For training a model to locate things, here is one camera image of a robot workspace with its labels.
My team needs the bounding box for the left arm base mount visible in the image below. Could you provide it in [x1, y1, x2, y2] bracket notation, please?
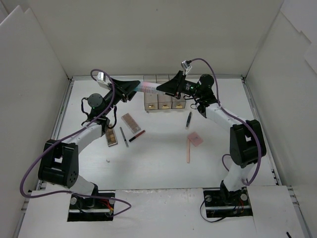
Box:
[67, 191, 115, 222]

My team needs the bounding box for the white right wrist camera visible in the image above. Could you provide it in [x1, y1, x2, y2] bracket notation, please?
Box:
[181, 60, 192, 75]

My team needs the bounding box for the pink slim tube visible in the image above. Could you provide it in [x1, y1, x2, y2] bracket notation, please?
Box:
[186, 139, 191, 164]

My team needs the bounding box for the pink square compact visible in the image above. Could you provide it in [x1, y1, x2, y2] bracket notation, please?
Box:
[187, 132, 203, 147]

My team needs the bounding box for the clear three-slot organizer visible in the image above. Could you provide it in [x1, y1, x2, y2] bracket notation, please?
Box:
[144, 75, 186, 111]

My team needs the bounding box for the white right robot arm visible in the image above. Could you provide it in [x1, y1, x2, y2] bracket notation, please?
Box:
[156, 71, 266, 204]

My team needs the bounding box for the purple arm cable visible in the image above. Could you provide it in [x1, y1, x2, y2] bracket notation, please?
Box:
[190, 58, 263, 186]
[19, 68, 132, 219]

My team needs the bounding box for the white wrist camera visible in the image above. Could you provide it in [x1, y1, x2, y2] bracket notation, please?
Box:
[97, 71, 106, 84]
[181, 60, 192, 75]

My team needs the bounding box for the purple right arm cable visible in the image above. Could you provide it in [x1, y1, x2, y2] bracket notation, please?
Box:
[190, 58, 263, 186]

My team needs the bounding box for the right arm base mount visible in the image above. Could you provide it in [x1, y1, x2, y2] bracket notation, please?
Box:
[199, 189, 253, 223]

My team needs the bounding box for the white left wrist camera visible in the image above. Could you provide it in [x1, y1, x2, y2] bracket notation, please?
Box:
[97, 71, 106, 84]

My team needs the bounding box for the brown eyeshadow palette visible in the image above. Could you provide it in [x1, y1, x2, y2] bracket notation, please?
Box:
[105, 124, 118, 147]

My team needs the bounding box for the red black lip gloss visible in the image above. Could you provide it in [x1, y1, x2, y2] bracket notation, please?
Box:
[128, 130, 146, 142]

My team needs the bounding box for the black concealer stick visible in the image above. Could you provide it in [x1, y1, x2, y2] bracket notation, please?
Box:
[185, 112, 193, 129]

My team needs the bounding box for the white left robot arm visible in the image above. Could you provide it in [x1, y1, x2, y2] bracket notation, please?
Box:
[38, 78, 141, 208]

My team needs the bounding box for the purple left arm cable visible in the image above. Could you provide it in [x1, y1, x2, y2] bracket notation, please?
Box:
[19, 68, 132, 219]

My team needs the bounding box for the grey checkered eyeliner pencil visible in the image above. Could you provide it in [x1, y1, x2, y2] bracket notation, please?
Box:
[119, 127, 129, 148]

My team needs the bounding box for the pink-brown eyeshadow palette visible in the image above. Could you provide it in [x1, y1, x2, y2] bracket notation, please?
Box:
[121, 113, 141, 133]

